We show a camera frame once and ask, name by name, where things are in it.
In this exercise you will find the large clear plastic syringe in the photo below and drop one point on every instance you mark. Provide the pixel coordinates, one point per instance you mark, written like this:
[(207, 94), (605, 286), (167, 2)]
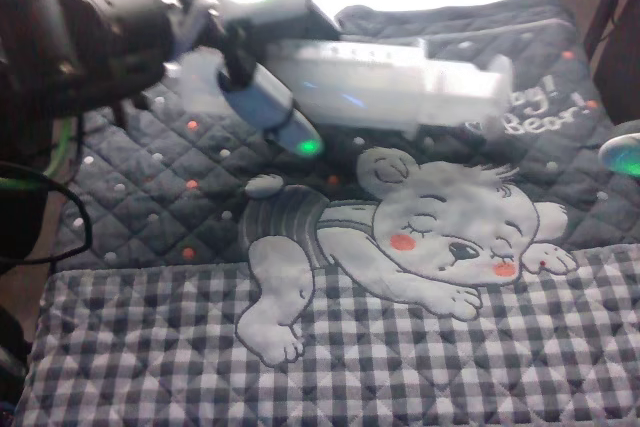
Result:
[(390, 82)]

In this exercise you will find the grey bear print quilt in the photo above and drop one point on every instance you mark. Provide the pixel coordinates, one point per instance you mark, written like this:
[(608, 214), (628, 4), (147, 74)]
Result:
[(350, 322)]

